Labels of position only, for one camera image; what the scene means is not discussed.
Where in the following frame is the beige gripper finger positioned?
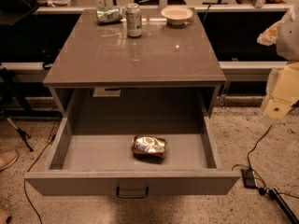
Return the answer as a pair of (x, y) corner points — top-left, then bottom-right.
(257, 21), (281, 46)
(261, 61), (299, 122)

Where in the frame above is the crushed orange soda can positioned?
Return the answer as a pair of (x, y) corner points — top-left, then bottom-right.
(131, 135), (167, 159)

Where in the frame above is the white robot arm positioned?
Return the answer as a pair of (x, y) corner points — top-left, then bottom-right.
(257, 7), (299, 120)

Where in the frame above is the upright white green can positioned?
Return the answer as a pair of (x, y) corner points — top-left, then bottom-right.
(125, 3), (142, 37)

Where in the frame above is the green can lying down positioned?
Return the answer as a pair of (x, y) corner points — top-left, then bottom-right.
(96, 7), (122, 24)

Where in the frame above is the grey cabinet with glossy top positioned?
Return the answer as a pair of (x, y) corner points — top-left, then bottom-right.
(44, 8), (226, 109)

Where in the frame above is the open grey top drawer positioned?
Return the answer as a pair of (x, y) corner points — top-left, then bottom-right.
(25, 89), (239, 196)

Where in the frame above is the black power adapter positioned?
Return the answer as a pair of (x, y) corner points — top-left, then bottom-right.
(241, 169), (257, 189)

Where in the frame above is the white bowl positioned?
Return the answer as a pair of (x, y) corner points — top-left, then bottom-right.
(161, 7), (193, 26)

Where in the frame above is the white label under countertop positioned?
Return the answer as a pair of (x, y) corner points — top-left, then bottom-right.
(93, 88), (121, 97)

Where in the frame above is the black tripod stand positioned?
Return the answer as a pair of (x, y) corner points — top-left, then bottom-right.
(0, 66), (35, 153)

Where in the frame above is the brown shoe upper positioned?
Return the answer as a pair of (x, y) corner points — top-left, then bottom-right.
(0, 150), (19, 171)

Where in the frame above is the brown shoe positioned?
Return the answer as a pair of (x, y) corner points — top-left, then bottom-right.
(0, 208), (11, 224)
(0, 150), (19, 171)

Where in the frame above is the brown shoe lower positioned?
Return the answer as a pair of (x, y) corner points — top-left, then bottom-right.
(0, 208), (11, 224)

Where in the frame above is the black cable on right floor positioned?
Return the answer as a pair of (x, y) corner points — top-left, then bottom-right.
(231, 103), (299, 201)

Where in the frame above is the black cable on floor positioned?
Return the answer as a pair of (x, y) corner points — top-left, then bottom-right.
(231, 103), (299, 201)
(23, 133), (57, 224)

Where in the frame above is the black drawer handle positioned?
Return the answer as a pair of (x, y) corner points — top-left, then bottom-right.
(116, 187), (149, 199)

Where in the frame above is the black cable on left floor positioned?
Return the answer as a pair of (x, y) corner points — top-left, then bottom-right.
(23, 133), (57, 224)

